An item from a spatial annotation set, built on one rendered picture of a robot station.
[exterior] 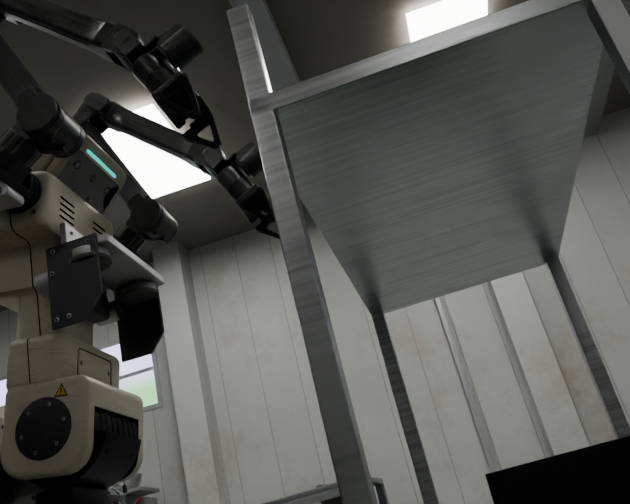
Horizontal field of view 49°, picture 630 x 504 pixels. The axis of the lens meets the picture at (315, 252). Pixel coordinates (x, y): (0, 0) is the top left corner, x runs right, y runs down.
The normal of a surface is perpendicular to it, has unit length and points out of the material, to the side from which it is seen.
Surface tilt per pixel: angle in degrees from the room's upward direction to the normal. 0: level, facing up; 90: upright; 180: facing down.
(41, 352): 90
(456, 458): 90
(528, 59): 180
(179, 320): 90
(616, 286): 90
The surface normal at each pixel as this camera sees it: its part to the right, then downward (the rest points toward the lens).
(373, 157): 0.22, 0.88
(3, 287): -0.23, -0.36
